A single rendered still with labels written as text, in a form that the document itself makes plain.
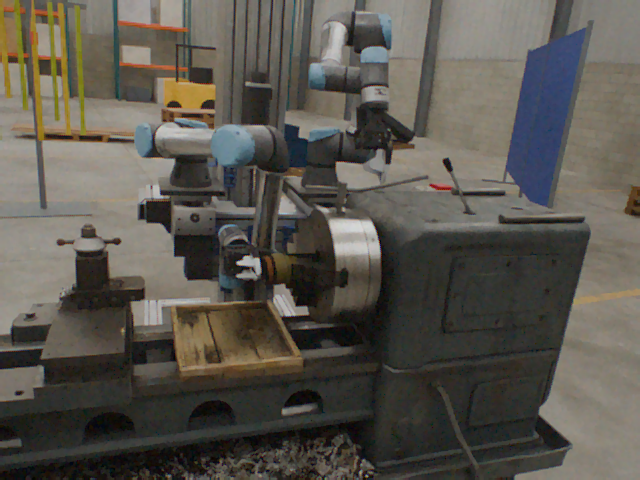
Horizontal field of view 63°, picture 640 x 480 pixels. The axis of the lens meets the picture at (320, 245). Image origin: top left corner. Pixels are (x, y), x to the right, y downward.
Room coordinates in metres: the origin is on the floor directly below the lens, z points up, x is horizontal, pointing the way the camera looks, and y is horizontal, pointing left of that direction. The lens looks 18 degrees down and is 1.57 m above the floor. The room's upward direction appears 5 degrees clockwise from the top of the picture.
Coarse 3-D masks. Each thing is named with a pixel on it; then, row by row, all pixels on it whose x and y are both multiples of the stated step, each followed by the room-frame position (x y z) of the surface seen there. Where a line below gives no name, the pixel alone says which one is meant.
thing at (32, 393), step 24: (48, 312) 1.27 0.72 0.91; (24, 336) 1.19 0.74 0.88; (0, 384) 0.94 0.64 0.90; (24, 384) 0.95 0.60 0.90; (48, 384) 0.93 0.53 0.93; (72, 384) 0.94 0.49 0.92; (96, 384) 0.95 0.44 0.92; (120, 384) 0.97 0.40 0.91; (0, 408) 0.89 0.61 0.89; (24, 408) 0.90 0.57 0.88; (48, 408) 0.92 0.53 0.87; (72, 408) 0.93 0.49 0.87
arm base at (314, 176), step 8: (312, 168) 2.00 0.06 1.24; (320, 168) 1.99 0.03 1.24; (328, 168) 2.00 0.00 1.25; (304, 176) 2.01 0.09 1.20; (312, 176) 1.99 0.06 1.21; (320, 176) 1.98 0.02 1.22; (328, 176) 1.99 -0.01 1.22; (336, 176) 2.03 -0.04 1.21; (304, 184) 2.00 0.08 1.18; (312, 184) 1.98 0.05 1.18; (320, 184) 1.97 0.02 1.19; (328, 184) 1.98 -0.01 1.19; (336, 184) 2.01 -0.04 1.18
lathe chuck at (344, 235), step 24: (312, 216) 1.41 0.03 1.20; (336, 216) 1.33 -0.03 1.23; (336, 240) 1.25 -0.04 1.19; (360, 240) 1.27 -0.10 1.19; (336, 264) 1.22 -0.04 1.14; (360, 264) 1.24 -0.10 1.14; (336, 288) 1.21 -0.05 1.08; (360, 288) 1.23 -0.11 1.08; (312, 312) 1.35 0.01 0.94; (336, 312) 1.23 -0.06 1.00; (360, 312) 1.26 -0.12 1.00
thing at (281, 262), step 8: (272, 256) 1.31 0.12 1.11; (280, 256) 1.30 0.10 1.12; (288, 256) 1.33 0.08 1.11; (264, 264) 1.28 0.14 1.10; (272, 264) 1.28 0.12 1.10; (280, 264) 1.28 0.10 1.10; (288, 264) 1.29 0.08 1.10; (264, 272) 1.33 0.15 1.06; (272, 272) 1.27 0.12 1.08; (280, 272) 1.28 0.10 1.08; (288, 272) 1.28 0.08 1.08; (264, 280) 1.29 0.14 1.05; (272, 280) 1.28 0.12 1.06; (280, 280) 1.28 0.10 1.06; (288, 280) 1.28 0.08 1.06
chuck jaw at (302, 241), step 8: (296, 224) 1.42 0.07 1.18; (304, 224) 1.40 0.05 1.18; (296, 232) 1.41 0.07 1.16; (304, 232) 1.39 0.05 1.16; (312, 232) 1.39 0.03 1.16; (296, 240) 1.36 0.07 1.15; (304, 240) 1.37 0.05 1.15; (312, 240) 1.38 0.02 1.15; (288, 248) 1.34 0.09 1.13; (296, 248) 1.35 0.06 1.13; (304, 248) 1.36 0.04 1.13; (312, 248) 1.36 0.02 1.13; (296, 256) 1.36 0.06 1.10; (304, 256) 1.37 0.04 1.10; (312, 256) 1.38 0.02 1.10; (320, 256) 1.40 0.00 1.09
